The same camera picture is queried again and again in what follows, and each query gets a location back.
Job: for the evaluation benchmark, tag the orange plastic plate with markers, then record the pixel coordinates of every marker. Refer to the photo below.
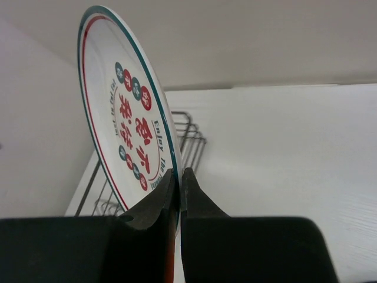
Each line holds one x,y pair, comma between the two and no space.
170,245

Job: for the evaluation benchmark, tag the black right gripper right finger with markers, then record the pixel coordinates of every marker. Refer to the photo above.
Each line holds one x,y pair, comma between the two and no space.
216,247

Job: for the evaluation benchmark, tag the grey wire dish rack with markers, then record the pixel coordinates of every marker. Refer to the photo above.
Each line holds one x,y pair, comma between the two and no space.
94,196

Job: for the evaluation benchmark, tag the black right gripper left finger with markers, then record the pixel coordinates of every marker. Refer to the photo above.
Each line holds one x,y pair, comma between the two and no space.
126,248

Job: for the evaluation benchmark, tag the white plate with red characters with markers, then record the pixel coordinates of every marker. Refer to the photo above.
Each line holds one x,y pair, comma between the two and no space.
126,108

